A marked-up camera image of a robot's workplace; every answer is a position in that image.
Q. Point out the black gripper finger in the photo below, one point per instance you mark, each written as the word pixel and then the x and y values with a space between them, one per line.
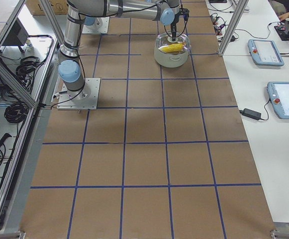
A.
pixel 174 36

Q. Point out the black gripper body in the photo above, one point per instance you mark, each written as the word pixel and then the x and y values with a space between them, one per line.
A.
pixel 173 25

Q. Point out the glass pot lid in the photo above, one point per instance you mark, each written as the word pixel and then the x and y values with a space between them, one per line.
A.
pixel 165 39

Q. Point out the yellow corn cob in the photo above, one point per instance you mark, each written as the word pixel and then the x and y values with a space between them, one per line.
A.
pixel 172 48

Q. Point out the pale green cooking pot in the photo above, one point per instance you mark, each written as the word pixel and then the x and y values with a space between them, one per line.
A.
pixel 170 60

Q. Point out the far teach pendant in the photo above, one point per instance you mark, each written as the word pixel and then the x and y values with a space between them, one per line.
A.
pixel 265 53

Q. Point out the teach pendant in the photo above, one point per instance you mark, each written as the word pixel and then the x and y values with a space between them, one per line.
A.
pixel 279 95
pixel 265 53

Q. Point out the black power adapter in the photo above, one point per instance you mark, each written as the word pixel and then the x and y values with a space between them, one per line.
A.
pixel 251 114

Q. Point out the near teach pendant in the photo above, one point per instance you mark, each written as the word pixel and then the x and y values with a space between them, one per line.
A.
pixel 279 95

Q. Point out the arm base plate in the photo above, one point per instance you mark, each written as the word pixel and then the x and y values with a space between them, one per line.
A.
pixel 85 100
pixel 101 30

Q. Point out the aluminium frame post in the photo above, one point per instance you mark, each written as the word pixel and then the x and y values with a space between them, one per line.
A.
pixel 232 26

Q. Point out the aluminium frame rail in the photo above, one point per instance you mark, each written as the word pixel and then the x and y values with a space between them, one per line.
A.
pixel 28 75

